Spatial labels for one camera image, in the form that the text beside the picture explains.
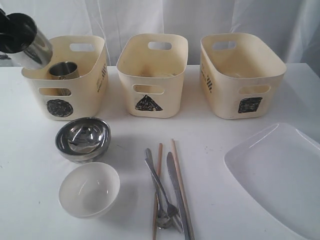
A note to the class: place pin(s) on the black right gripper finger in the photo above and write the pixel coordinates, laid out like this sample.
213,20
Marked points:
10,43

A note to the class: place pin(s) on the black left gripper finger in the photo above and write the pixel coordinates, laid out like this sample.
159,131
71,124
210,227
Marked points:
5,23

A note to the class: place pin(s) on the stainless steel cup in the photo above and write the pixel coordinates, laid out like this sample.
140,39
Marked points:
36,53
65,70

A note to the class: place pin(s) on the cream bin with circle mark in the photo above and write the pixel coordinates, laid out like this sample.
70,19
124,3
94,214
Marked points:
70,99

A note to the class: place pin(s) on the stainless steel bowl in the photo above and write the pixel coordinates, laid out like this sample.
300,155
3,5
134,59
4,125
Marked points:
83,140

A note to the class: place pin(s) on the white ceramic bowl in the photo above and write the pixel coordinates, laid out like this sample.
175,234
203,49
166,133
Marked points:
90,190

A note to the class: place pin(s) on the cream bin with triangle mark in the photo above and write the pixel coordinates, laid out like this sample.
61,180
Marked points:
151,70

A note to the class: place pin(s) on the cream bin with square mark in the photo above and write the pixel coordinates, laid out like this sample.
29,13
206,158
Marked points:
239,74

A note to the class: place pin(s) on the stainless steel knife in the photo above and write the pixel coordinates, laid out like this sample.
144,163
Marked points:
180,204

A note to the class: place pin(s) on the stainless steel fork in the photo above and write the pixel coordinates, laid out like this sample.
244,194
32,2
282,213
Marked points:
171,210

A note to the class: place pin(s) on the stainless steel spoon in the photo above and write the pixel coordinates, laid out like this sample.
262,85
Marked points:
163,221

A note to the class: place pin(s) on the left wooden chopstick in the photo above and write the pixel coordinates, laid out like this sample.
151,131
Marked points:
155,207

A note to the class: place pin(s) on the wooden chopstick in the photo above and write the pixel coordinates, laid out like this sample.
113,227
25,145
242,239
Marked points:
181,185
155,207

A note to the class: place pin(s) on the right wooden chopstick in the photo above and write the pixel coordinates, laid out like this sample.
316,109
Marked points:
181,185

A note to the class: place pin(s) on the white curtain backdrop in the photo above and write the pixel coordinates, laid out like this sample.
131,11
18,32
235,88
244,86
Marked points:
291,28

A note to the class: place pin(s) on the white rectangular plate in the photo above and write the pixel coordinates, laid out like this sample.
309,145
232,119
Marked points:
279,167

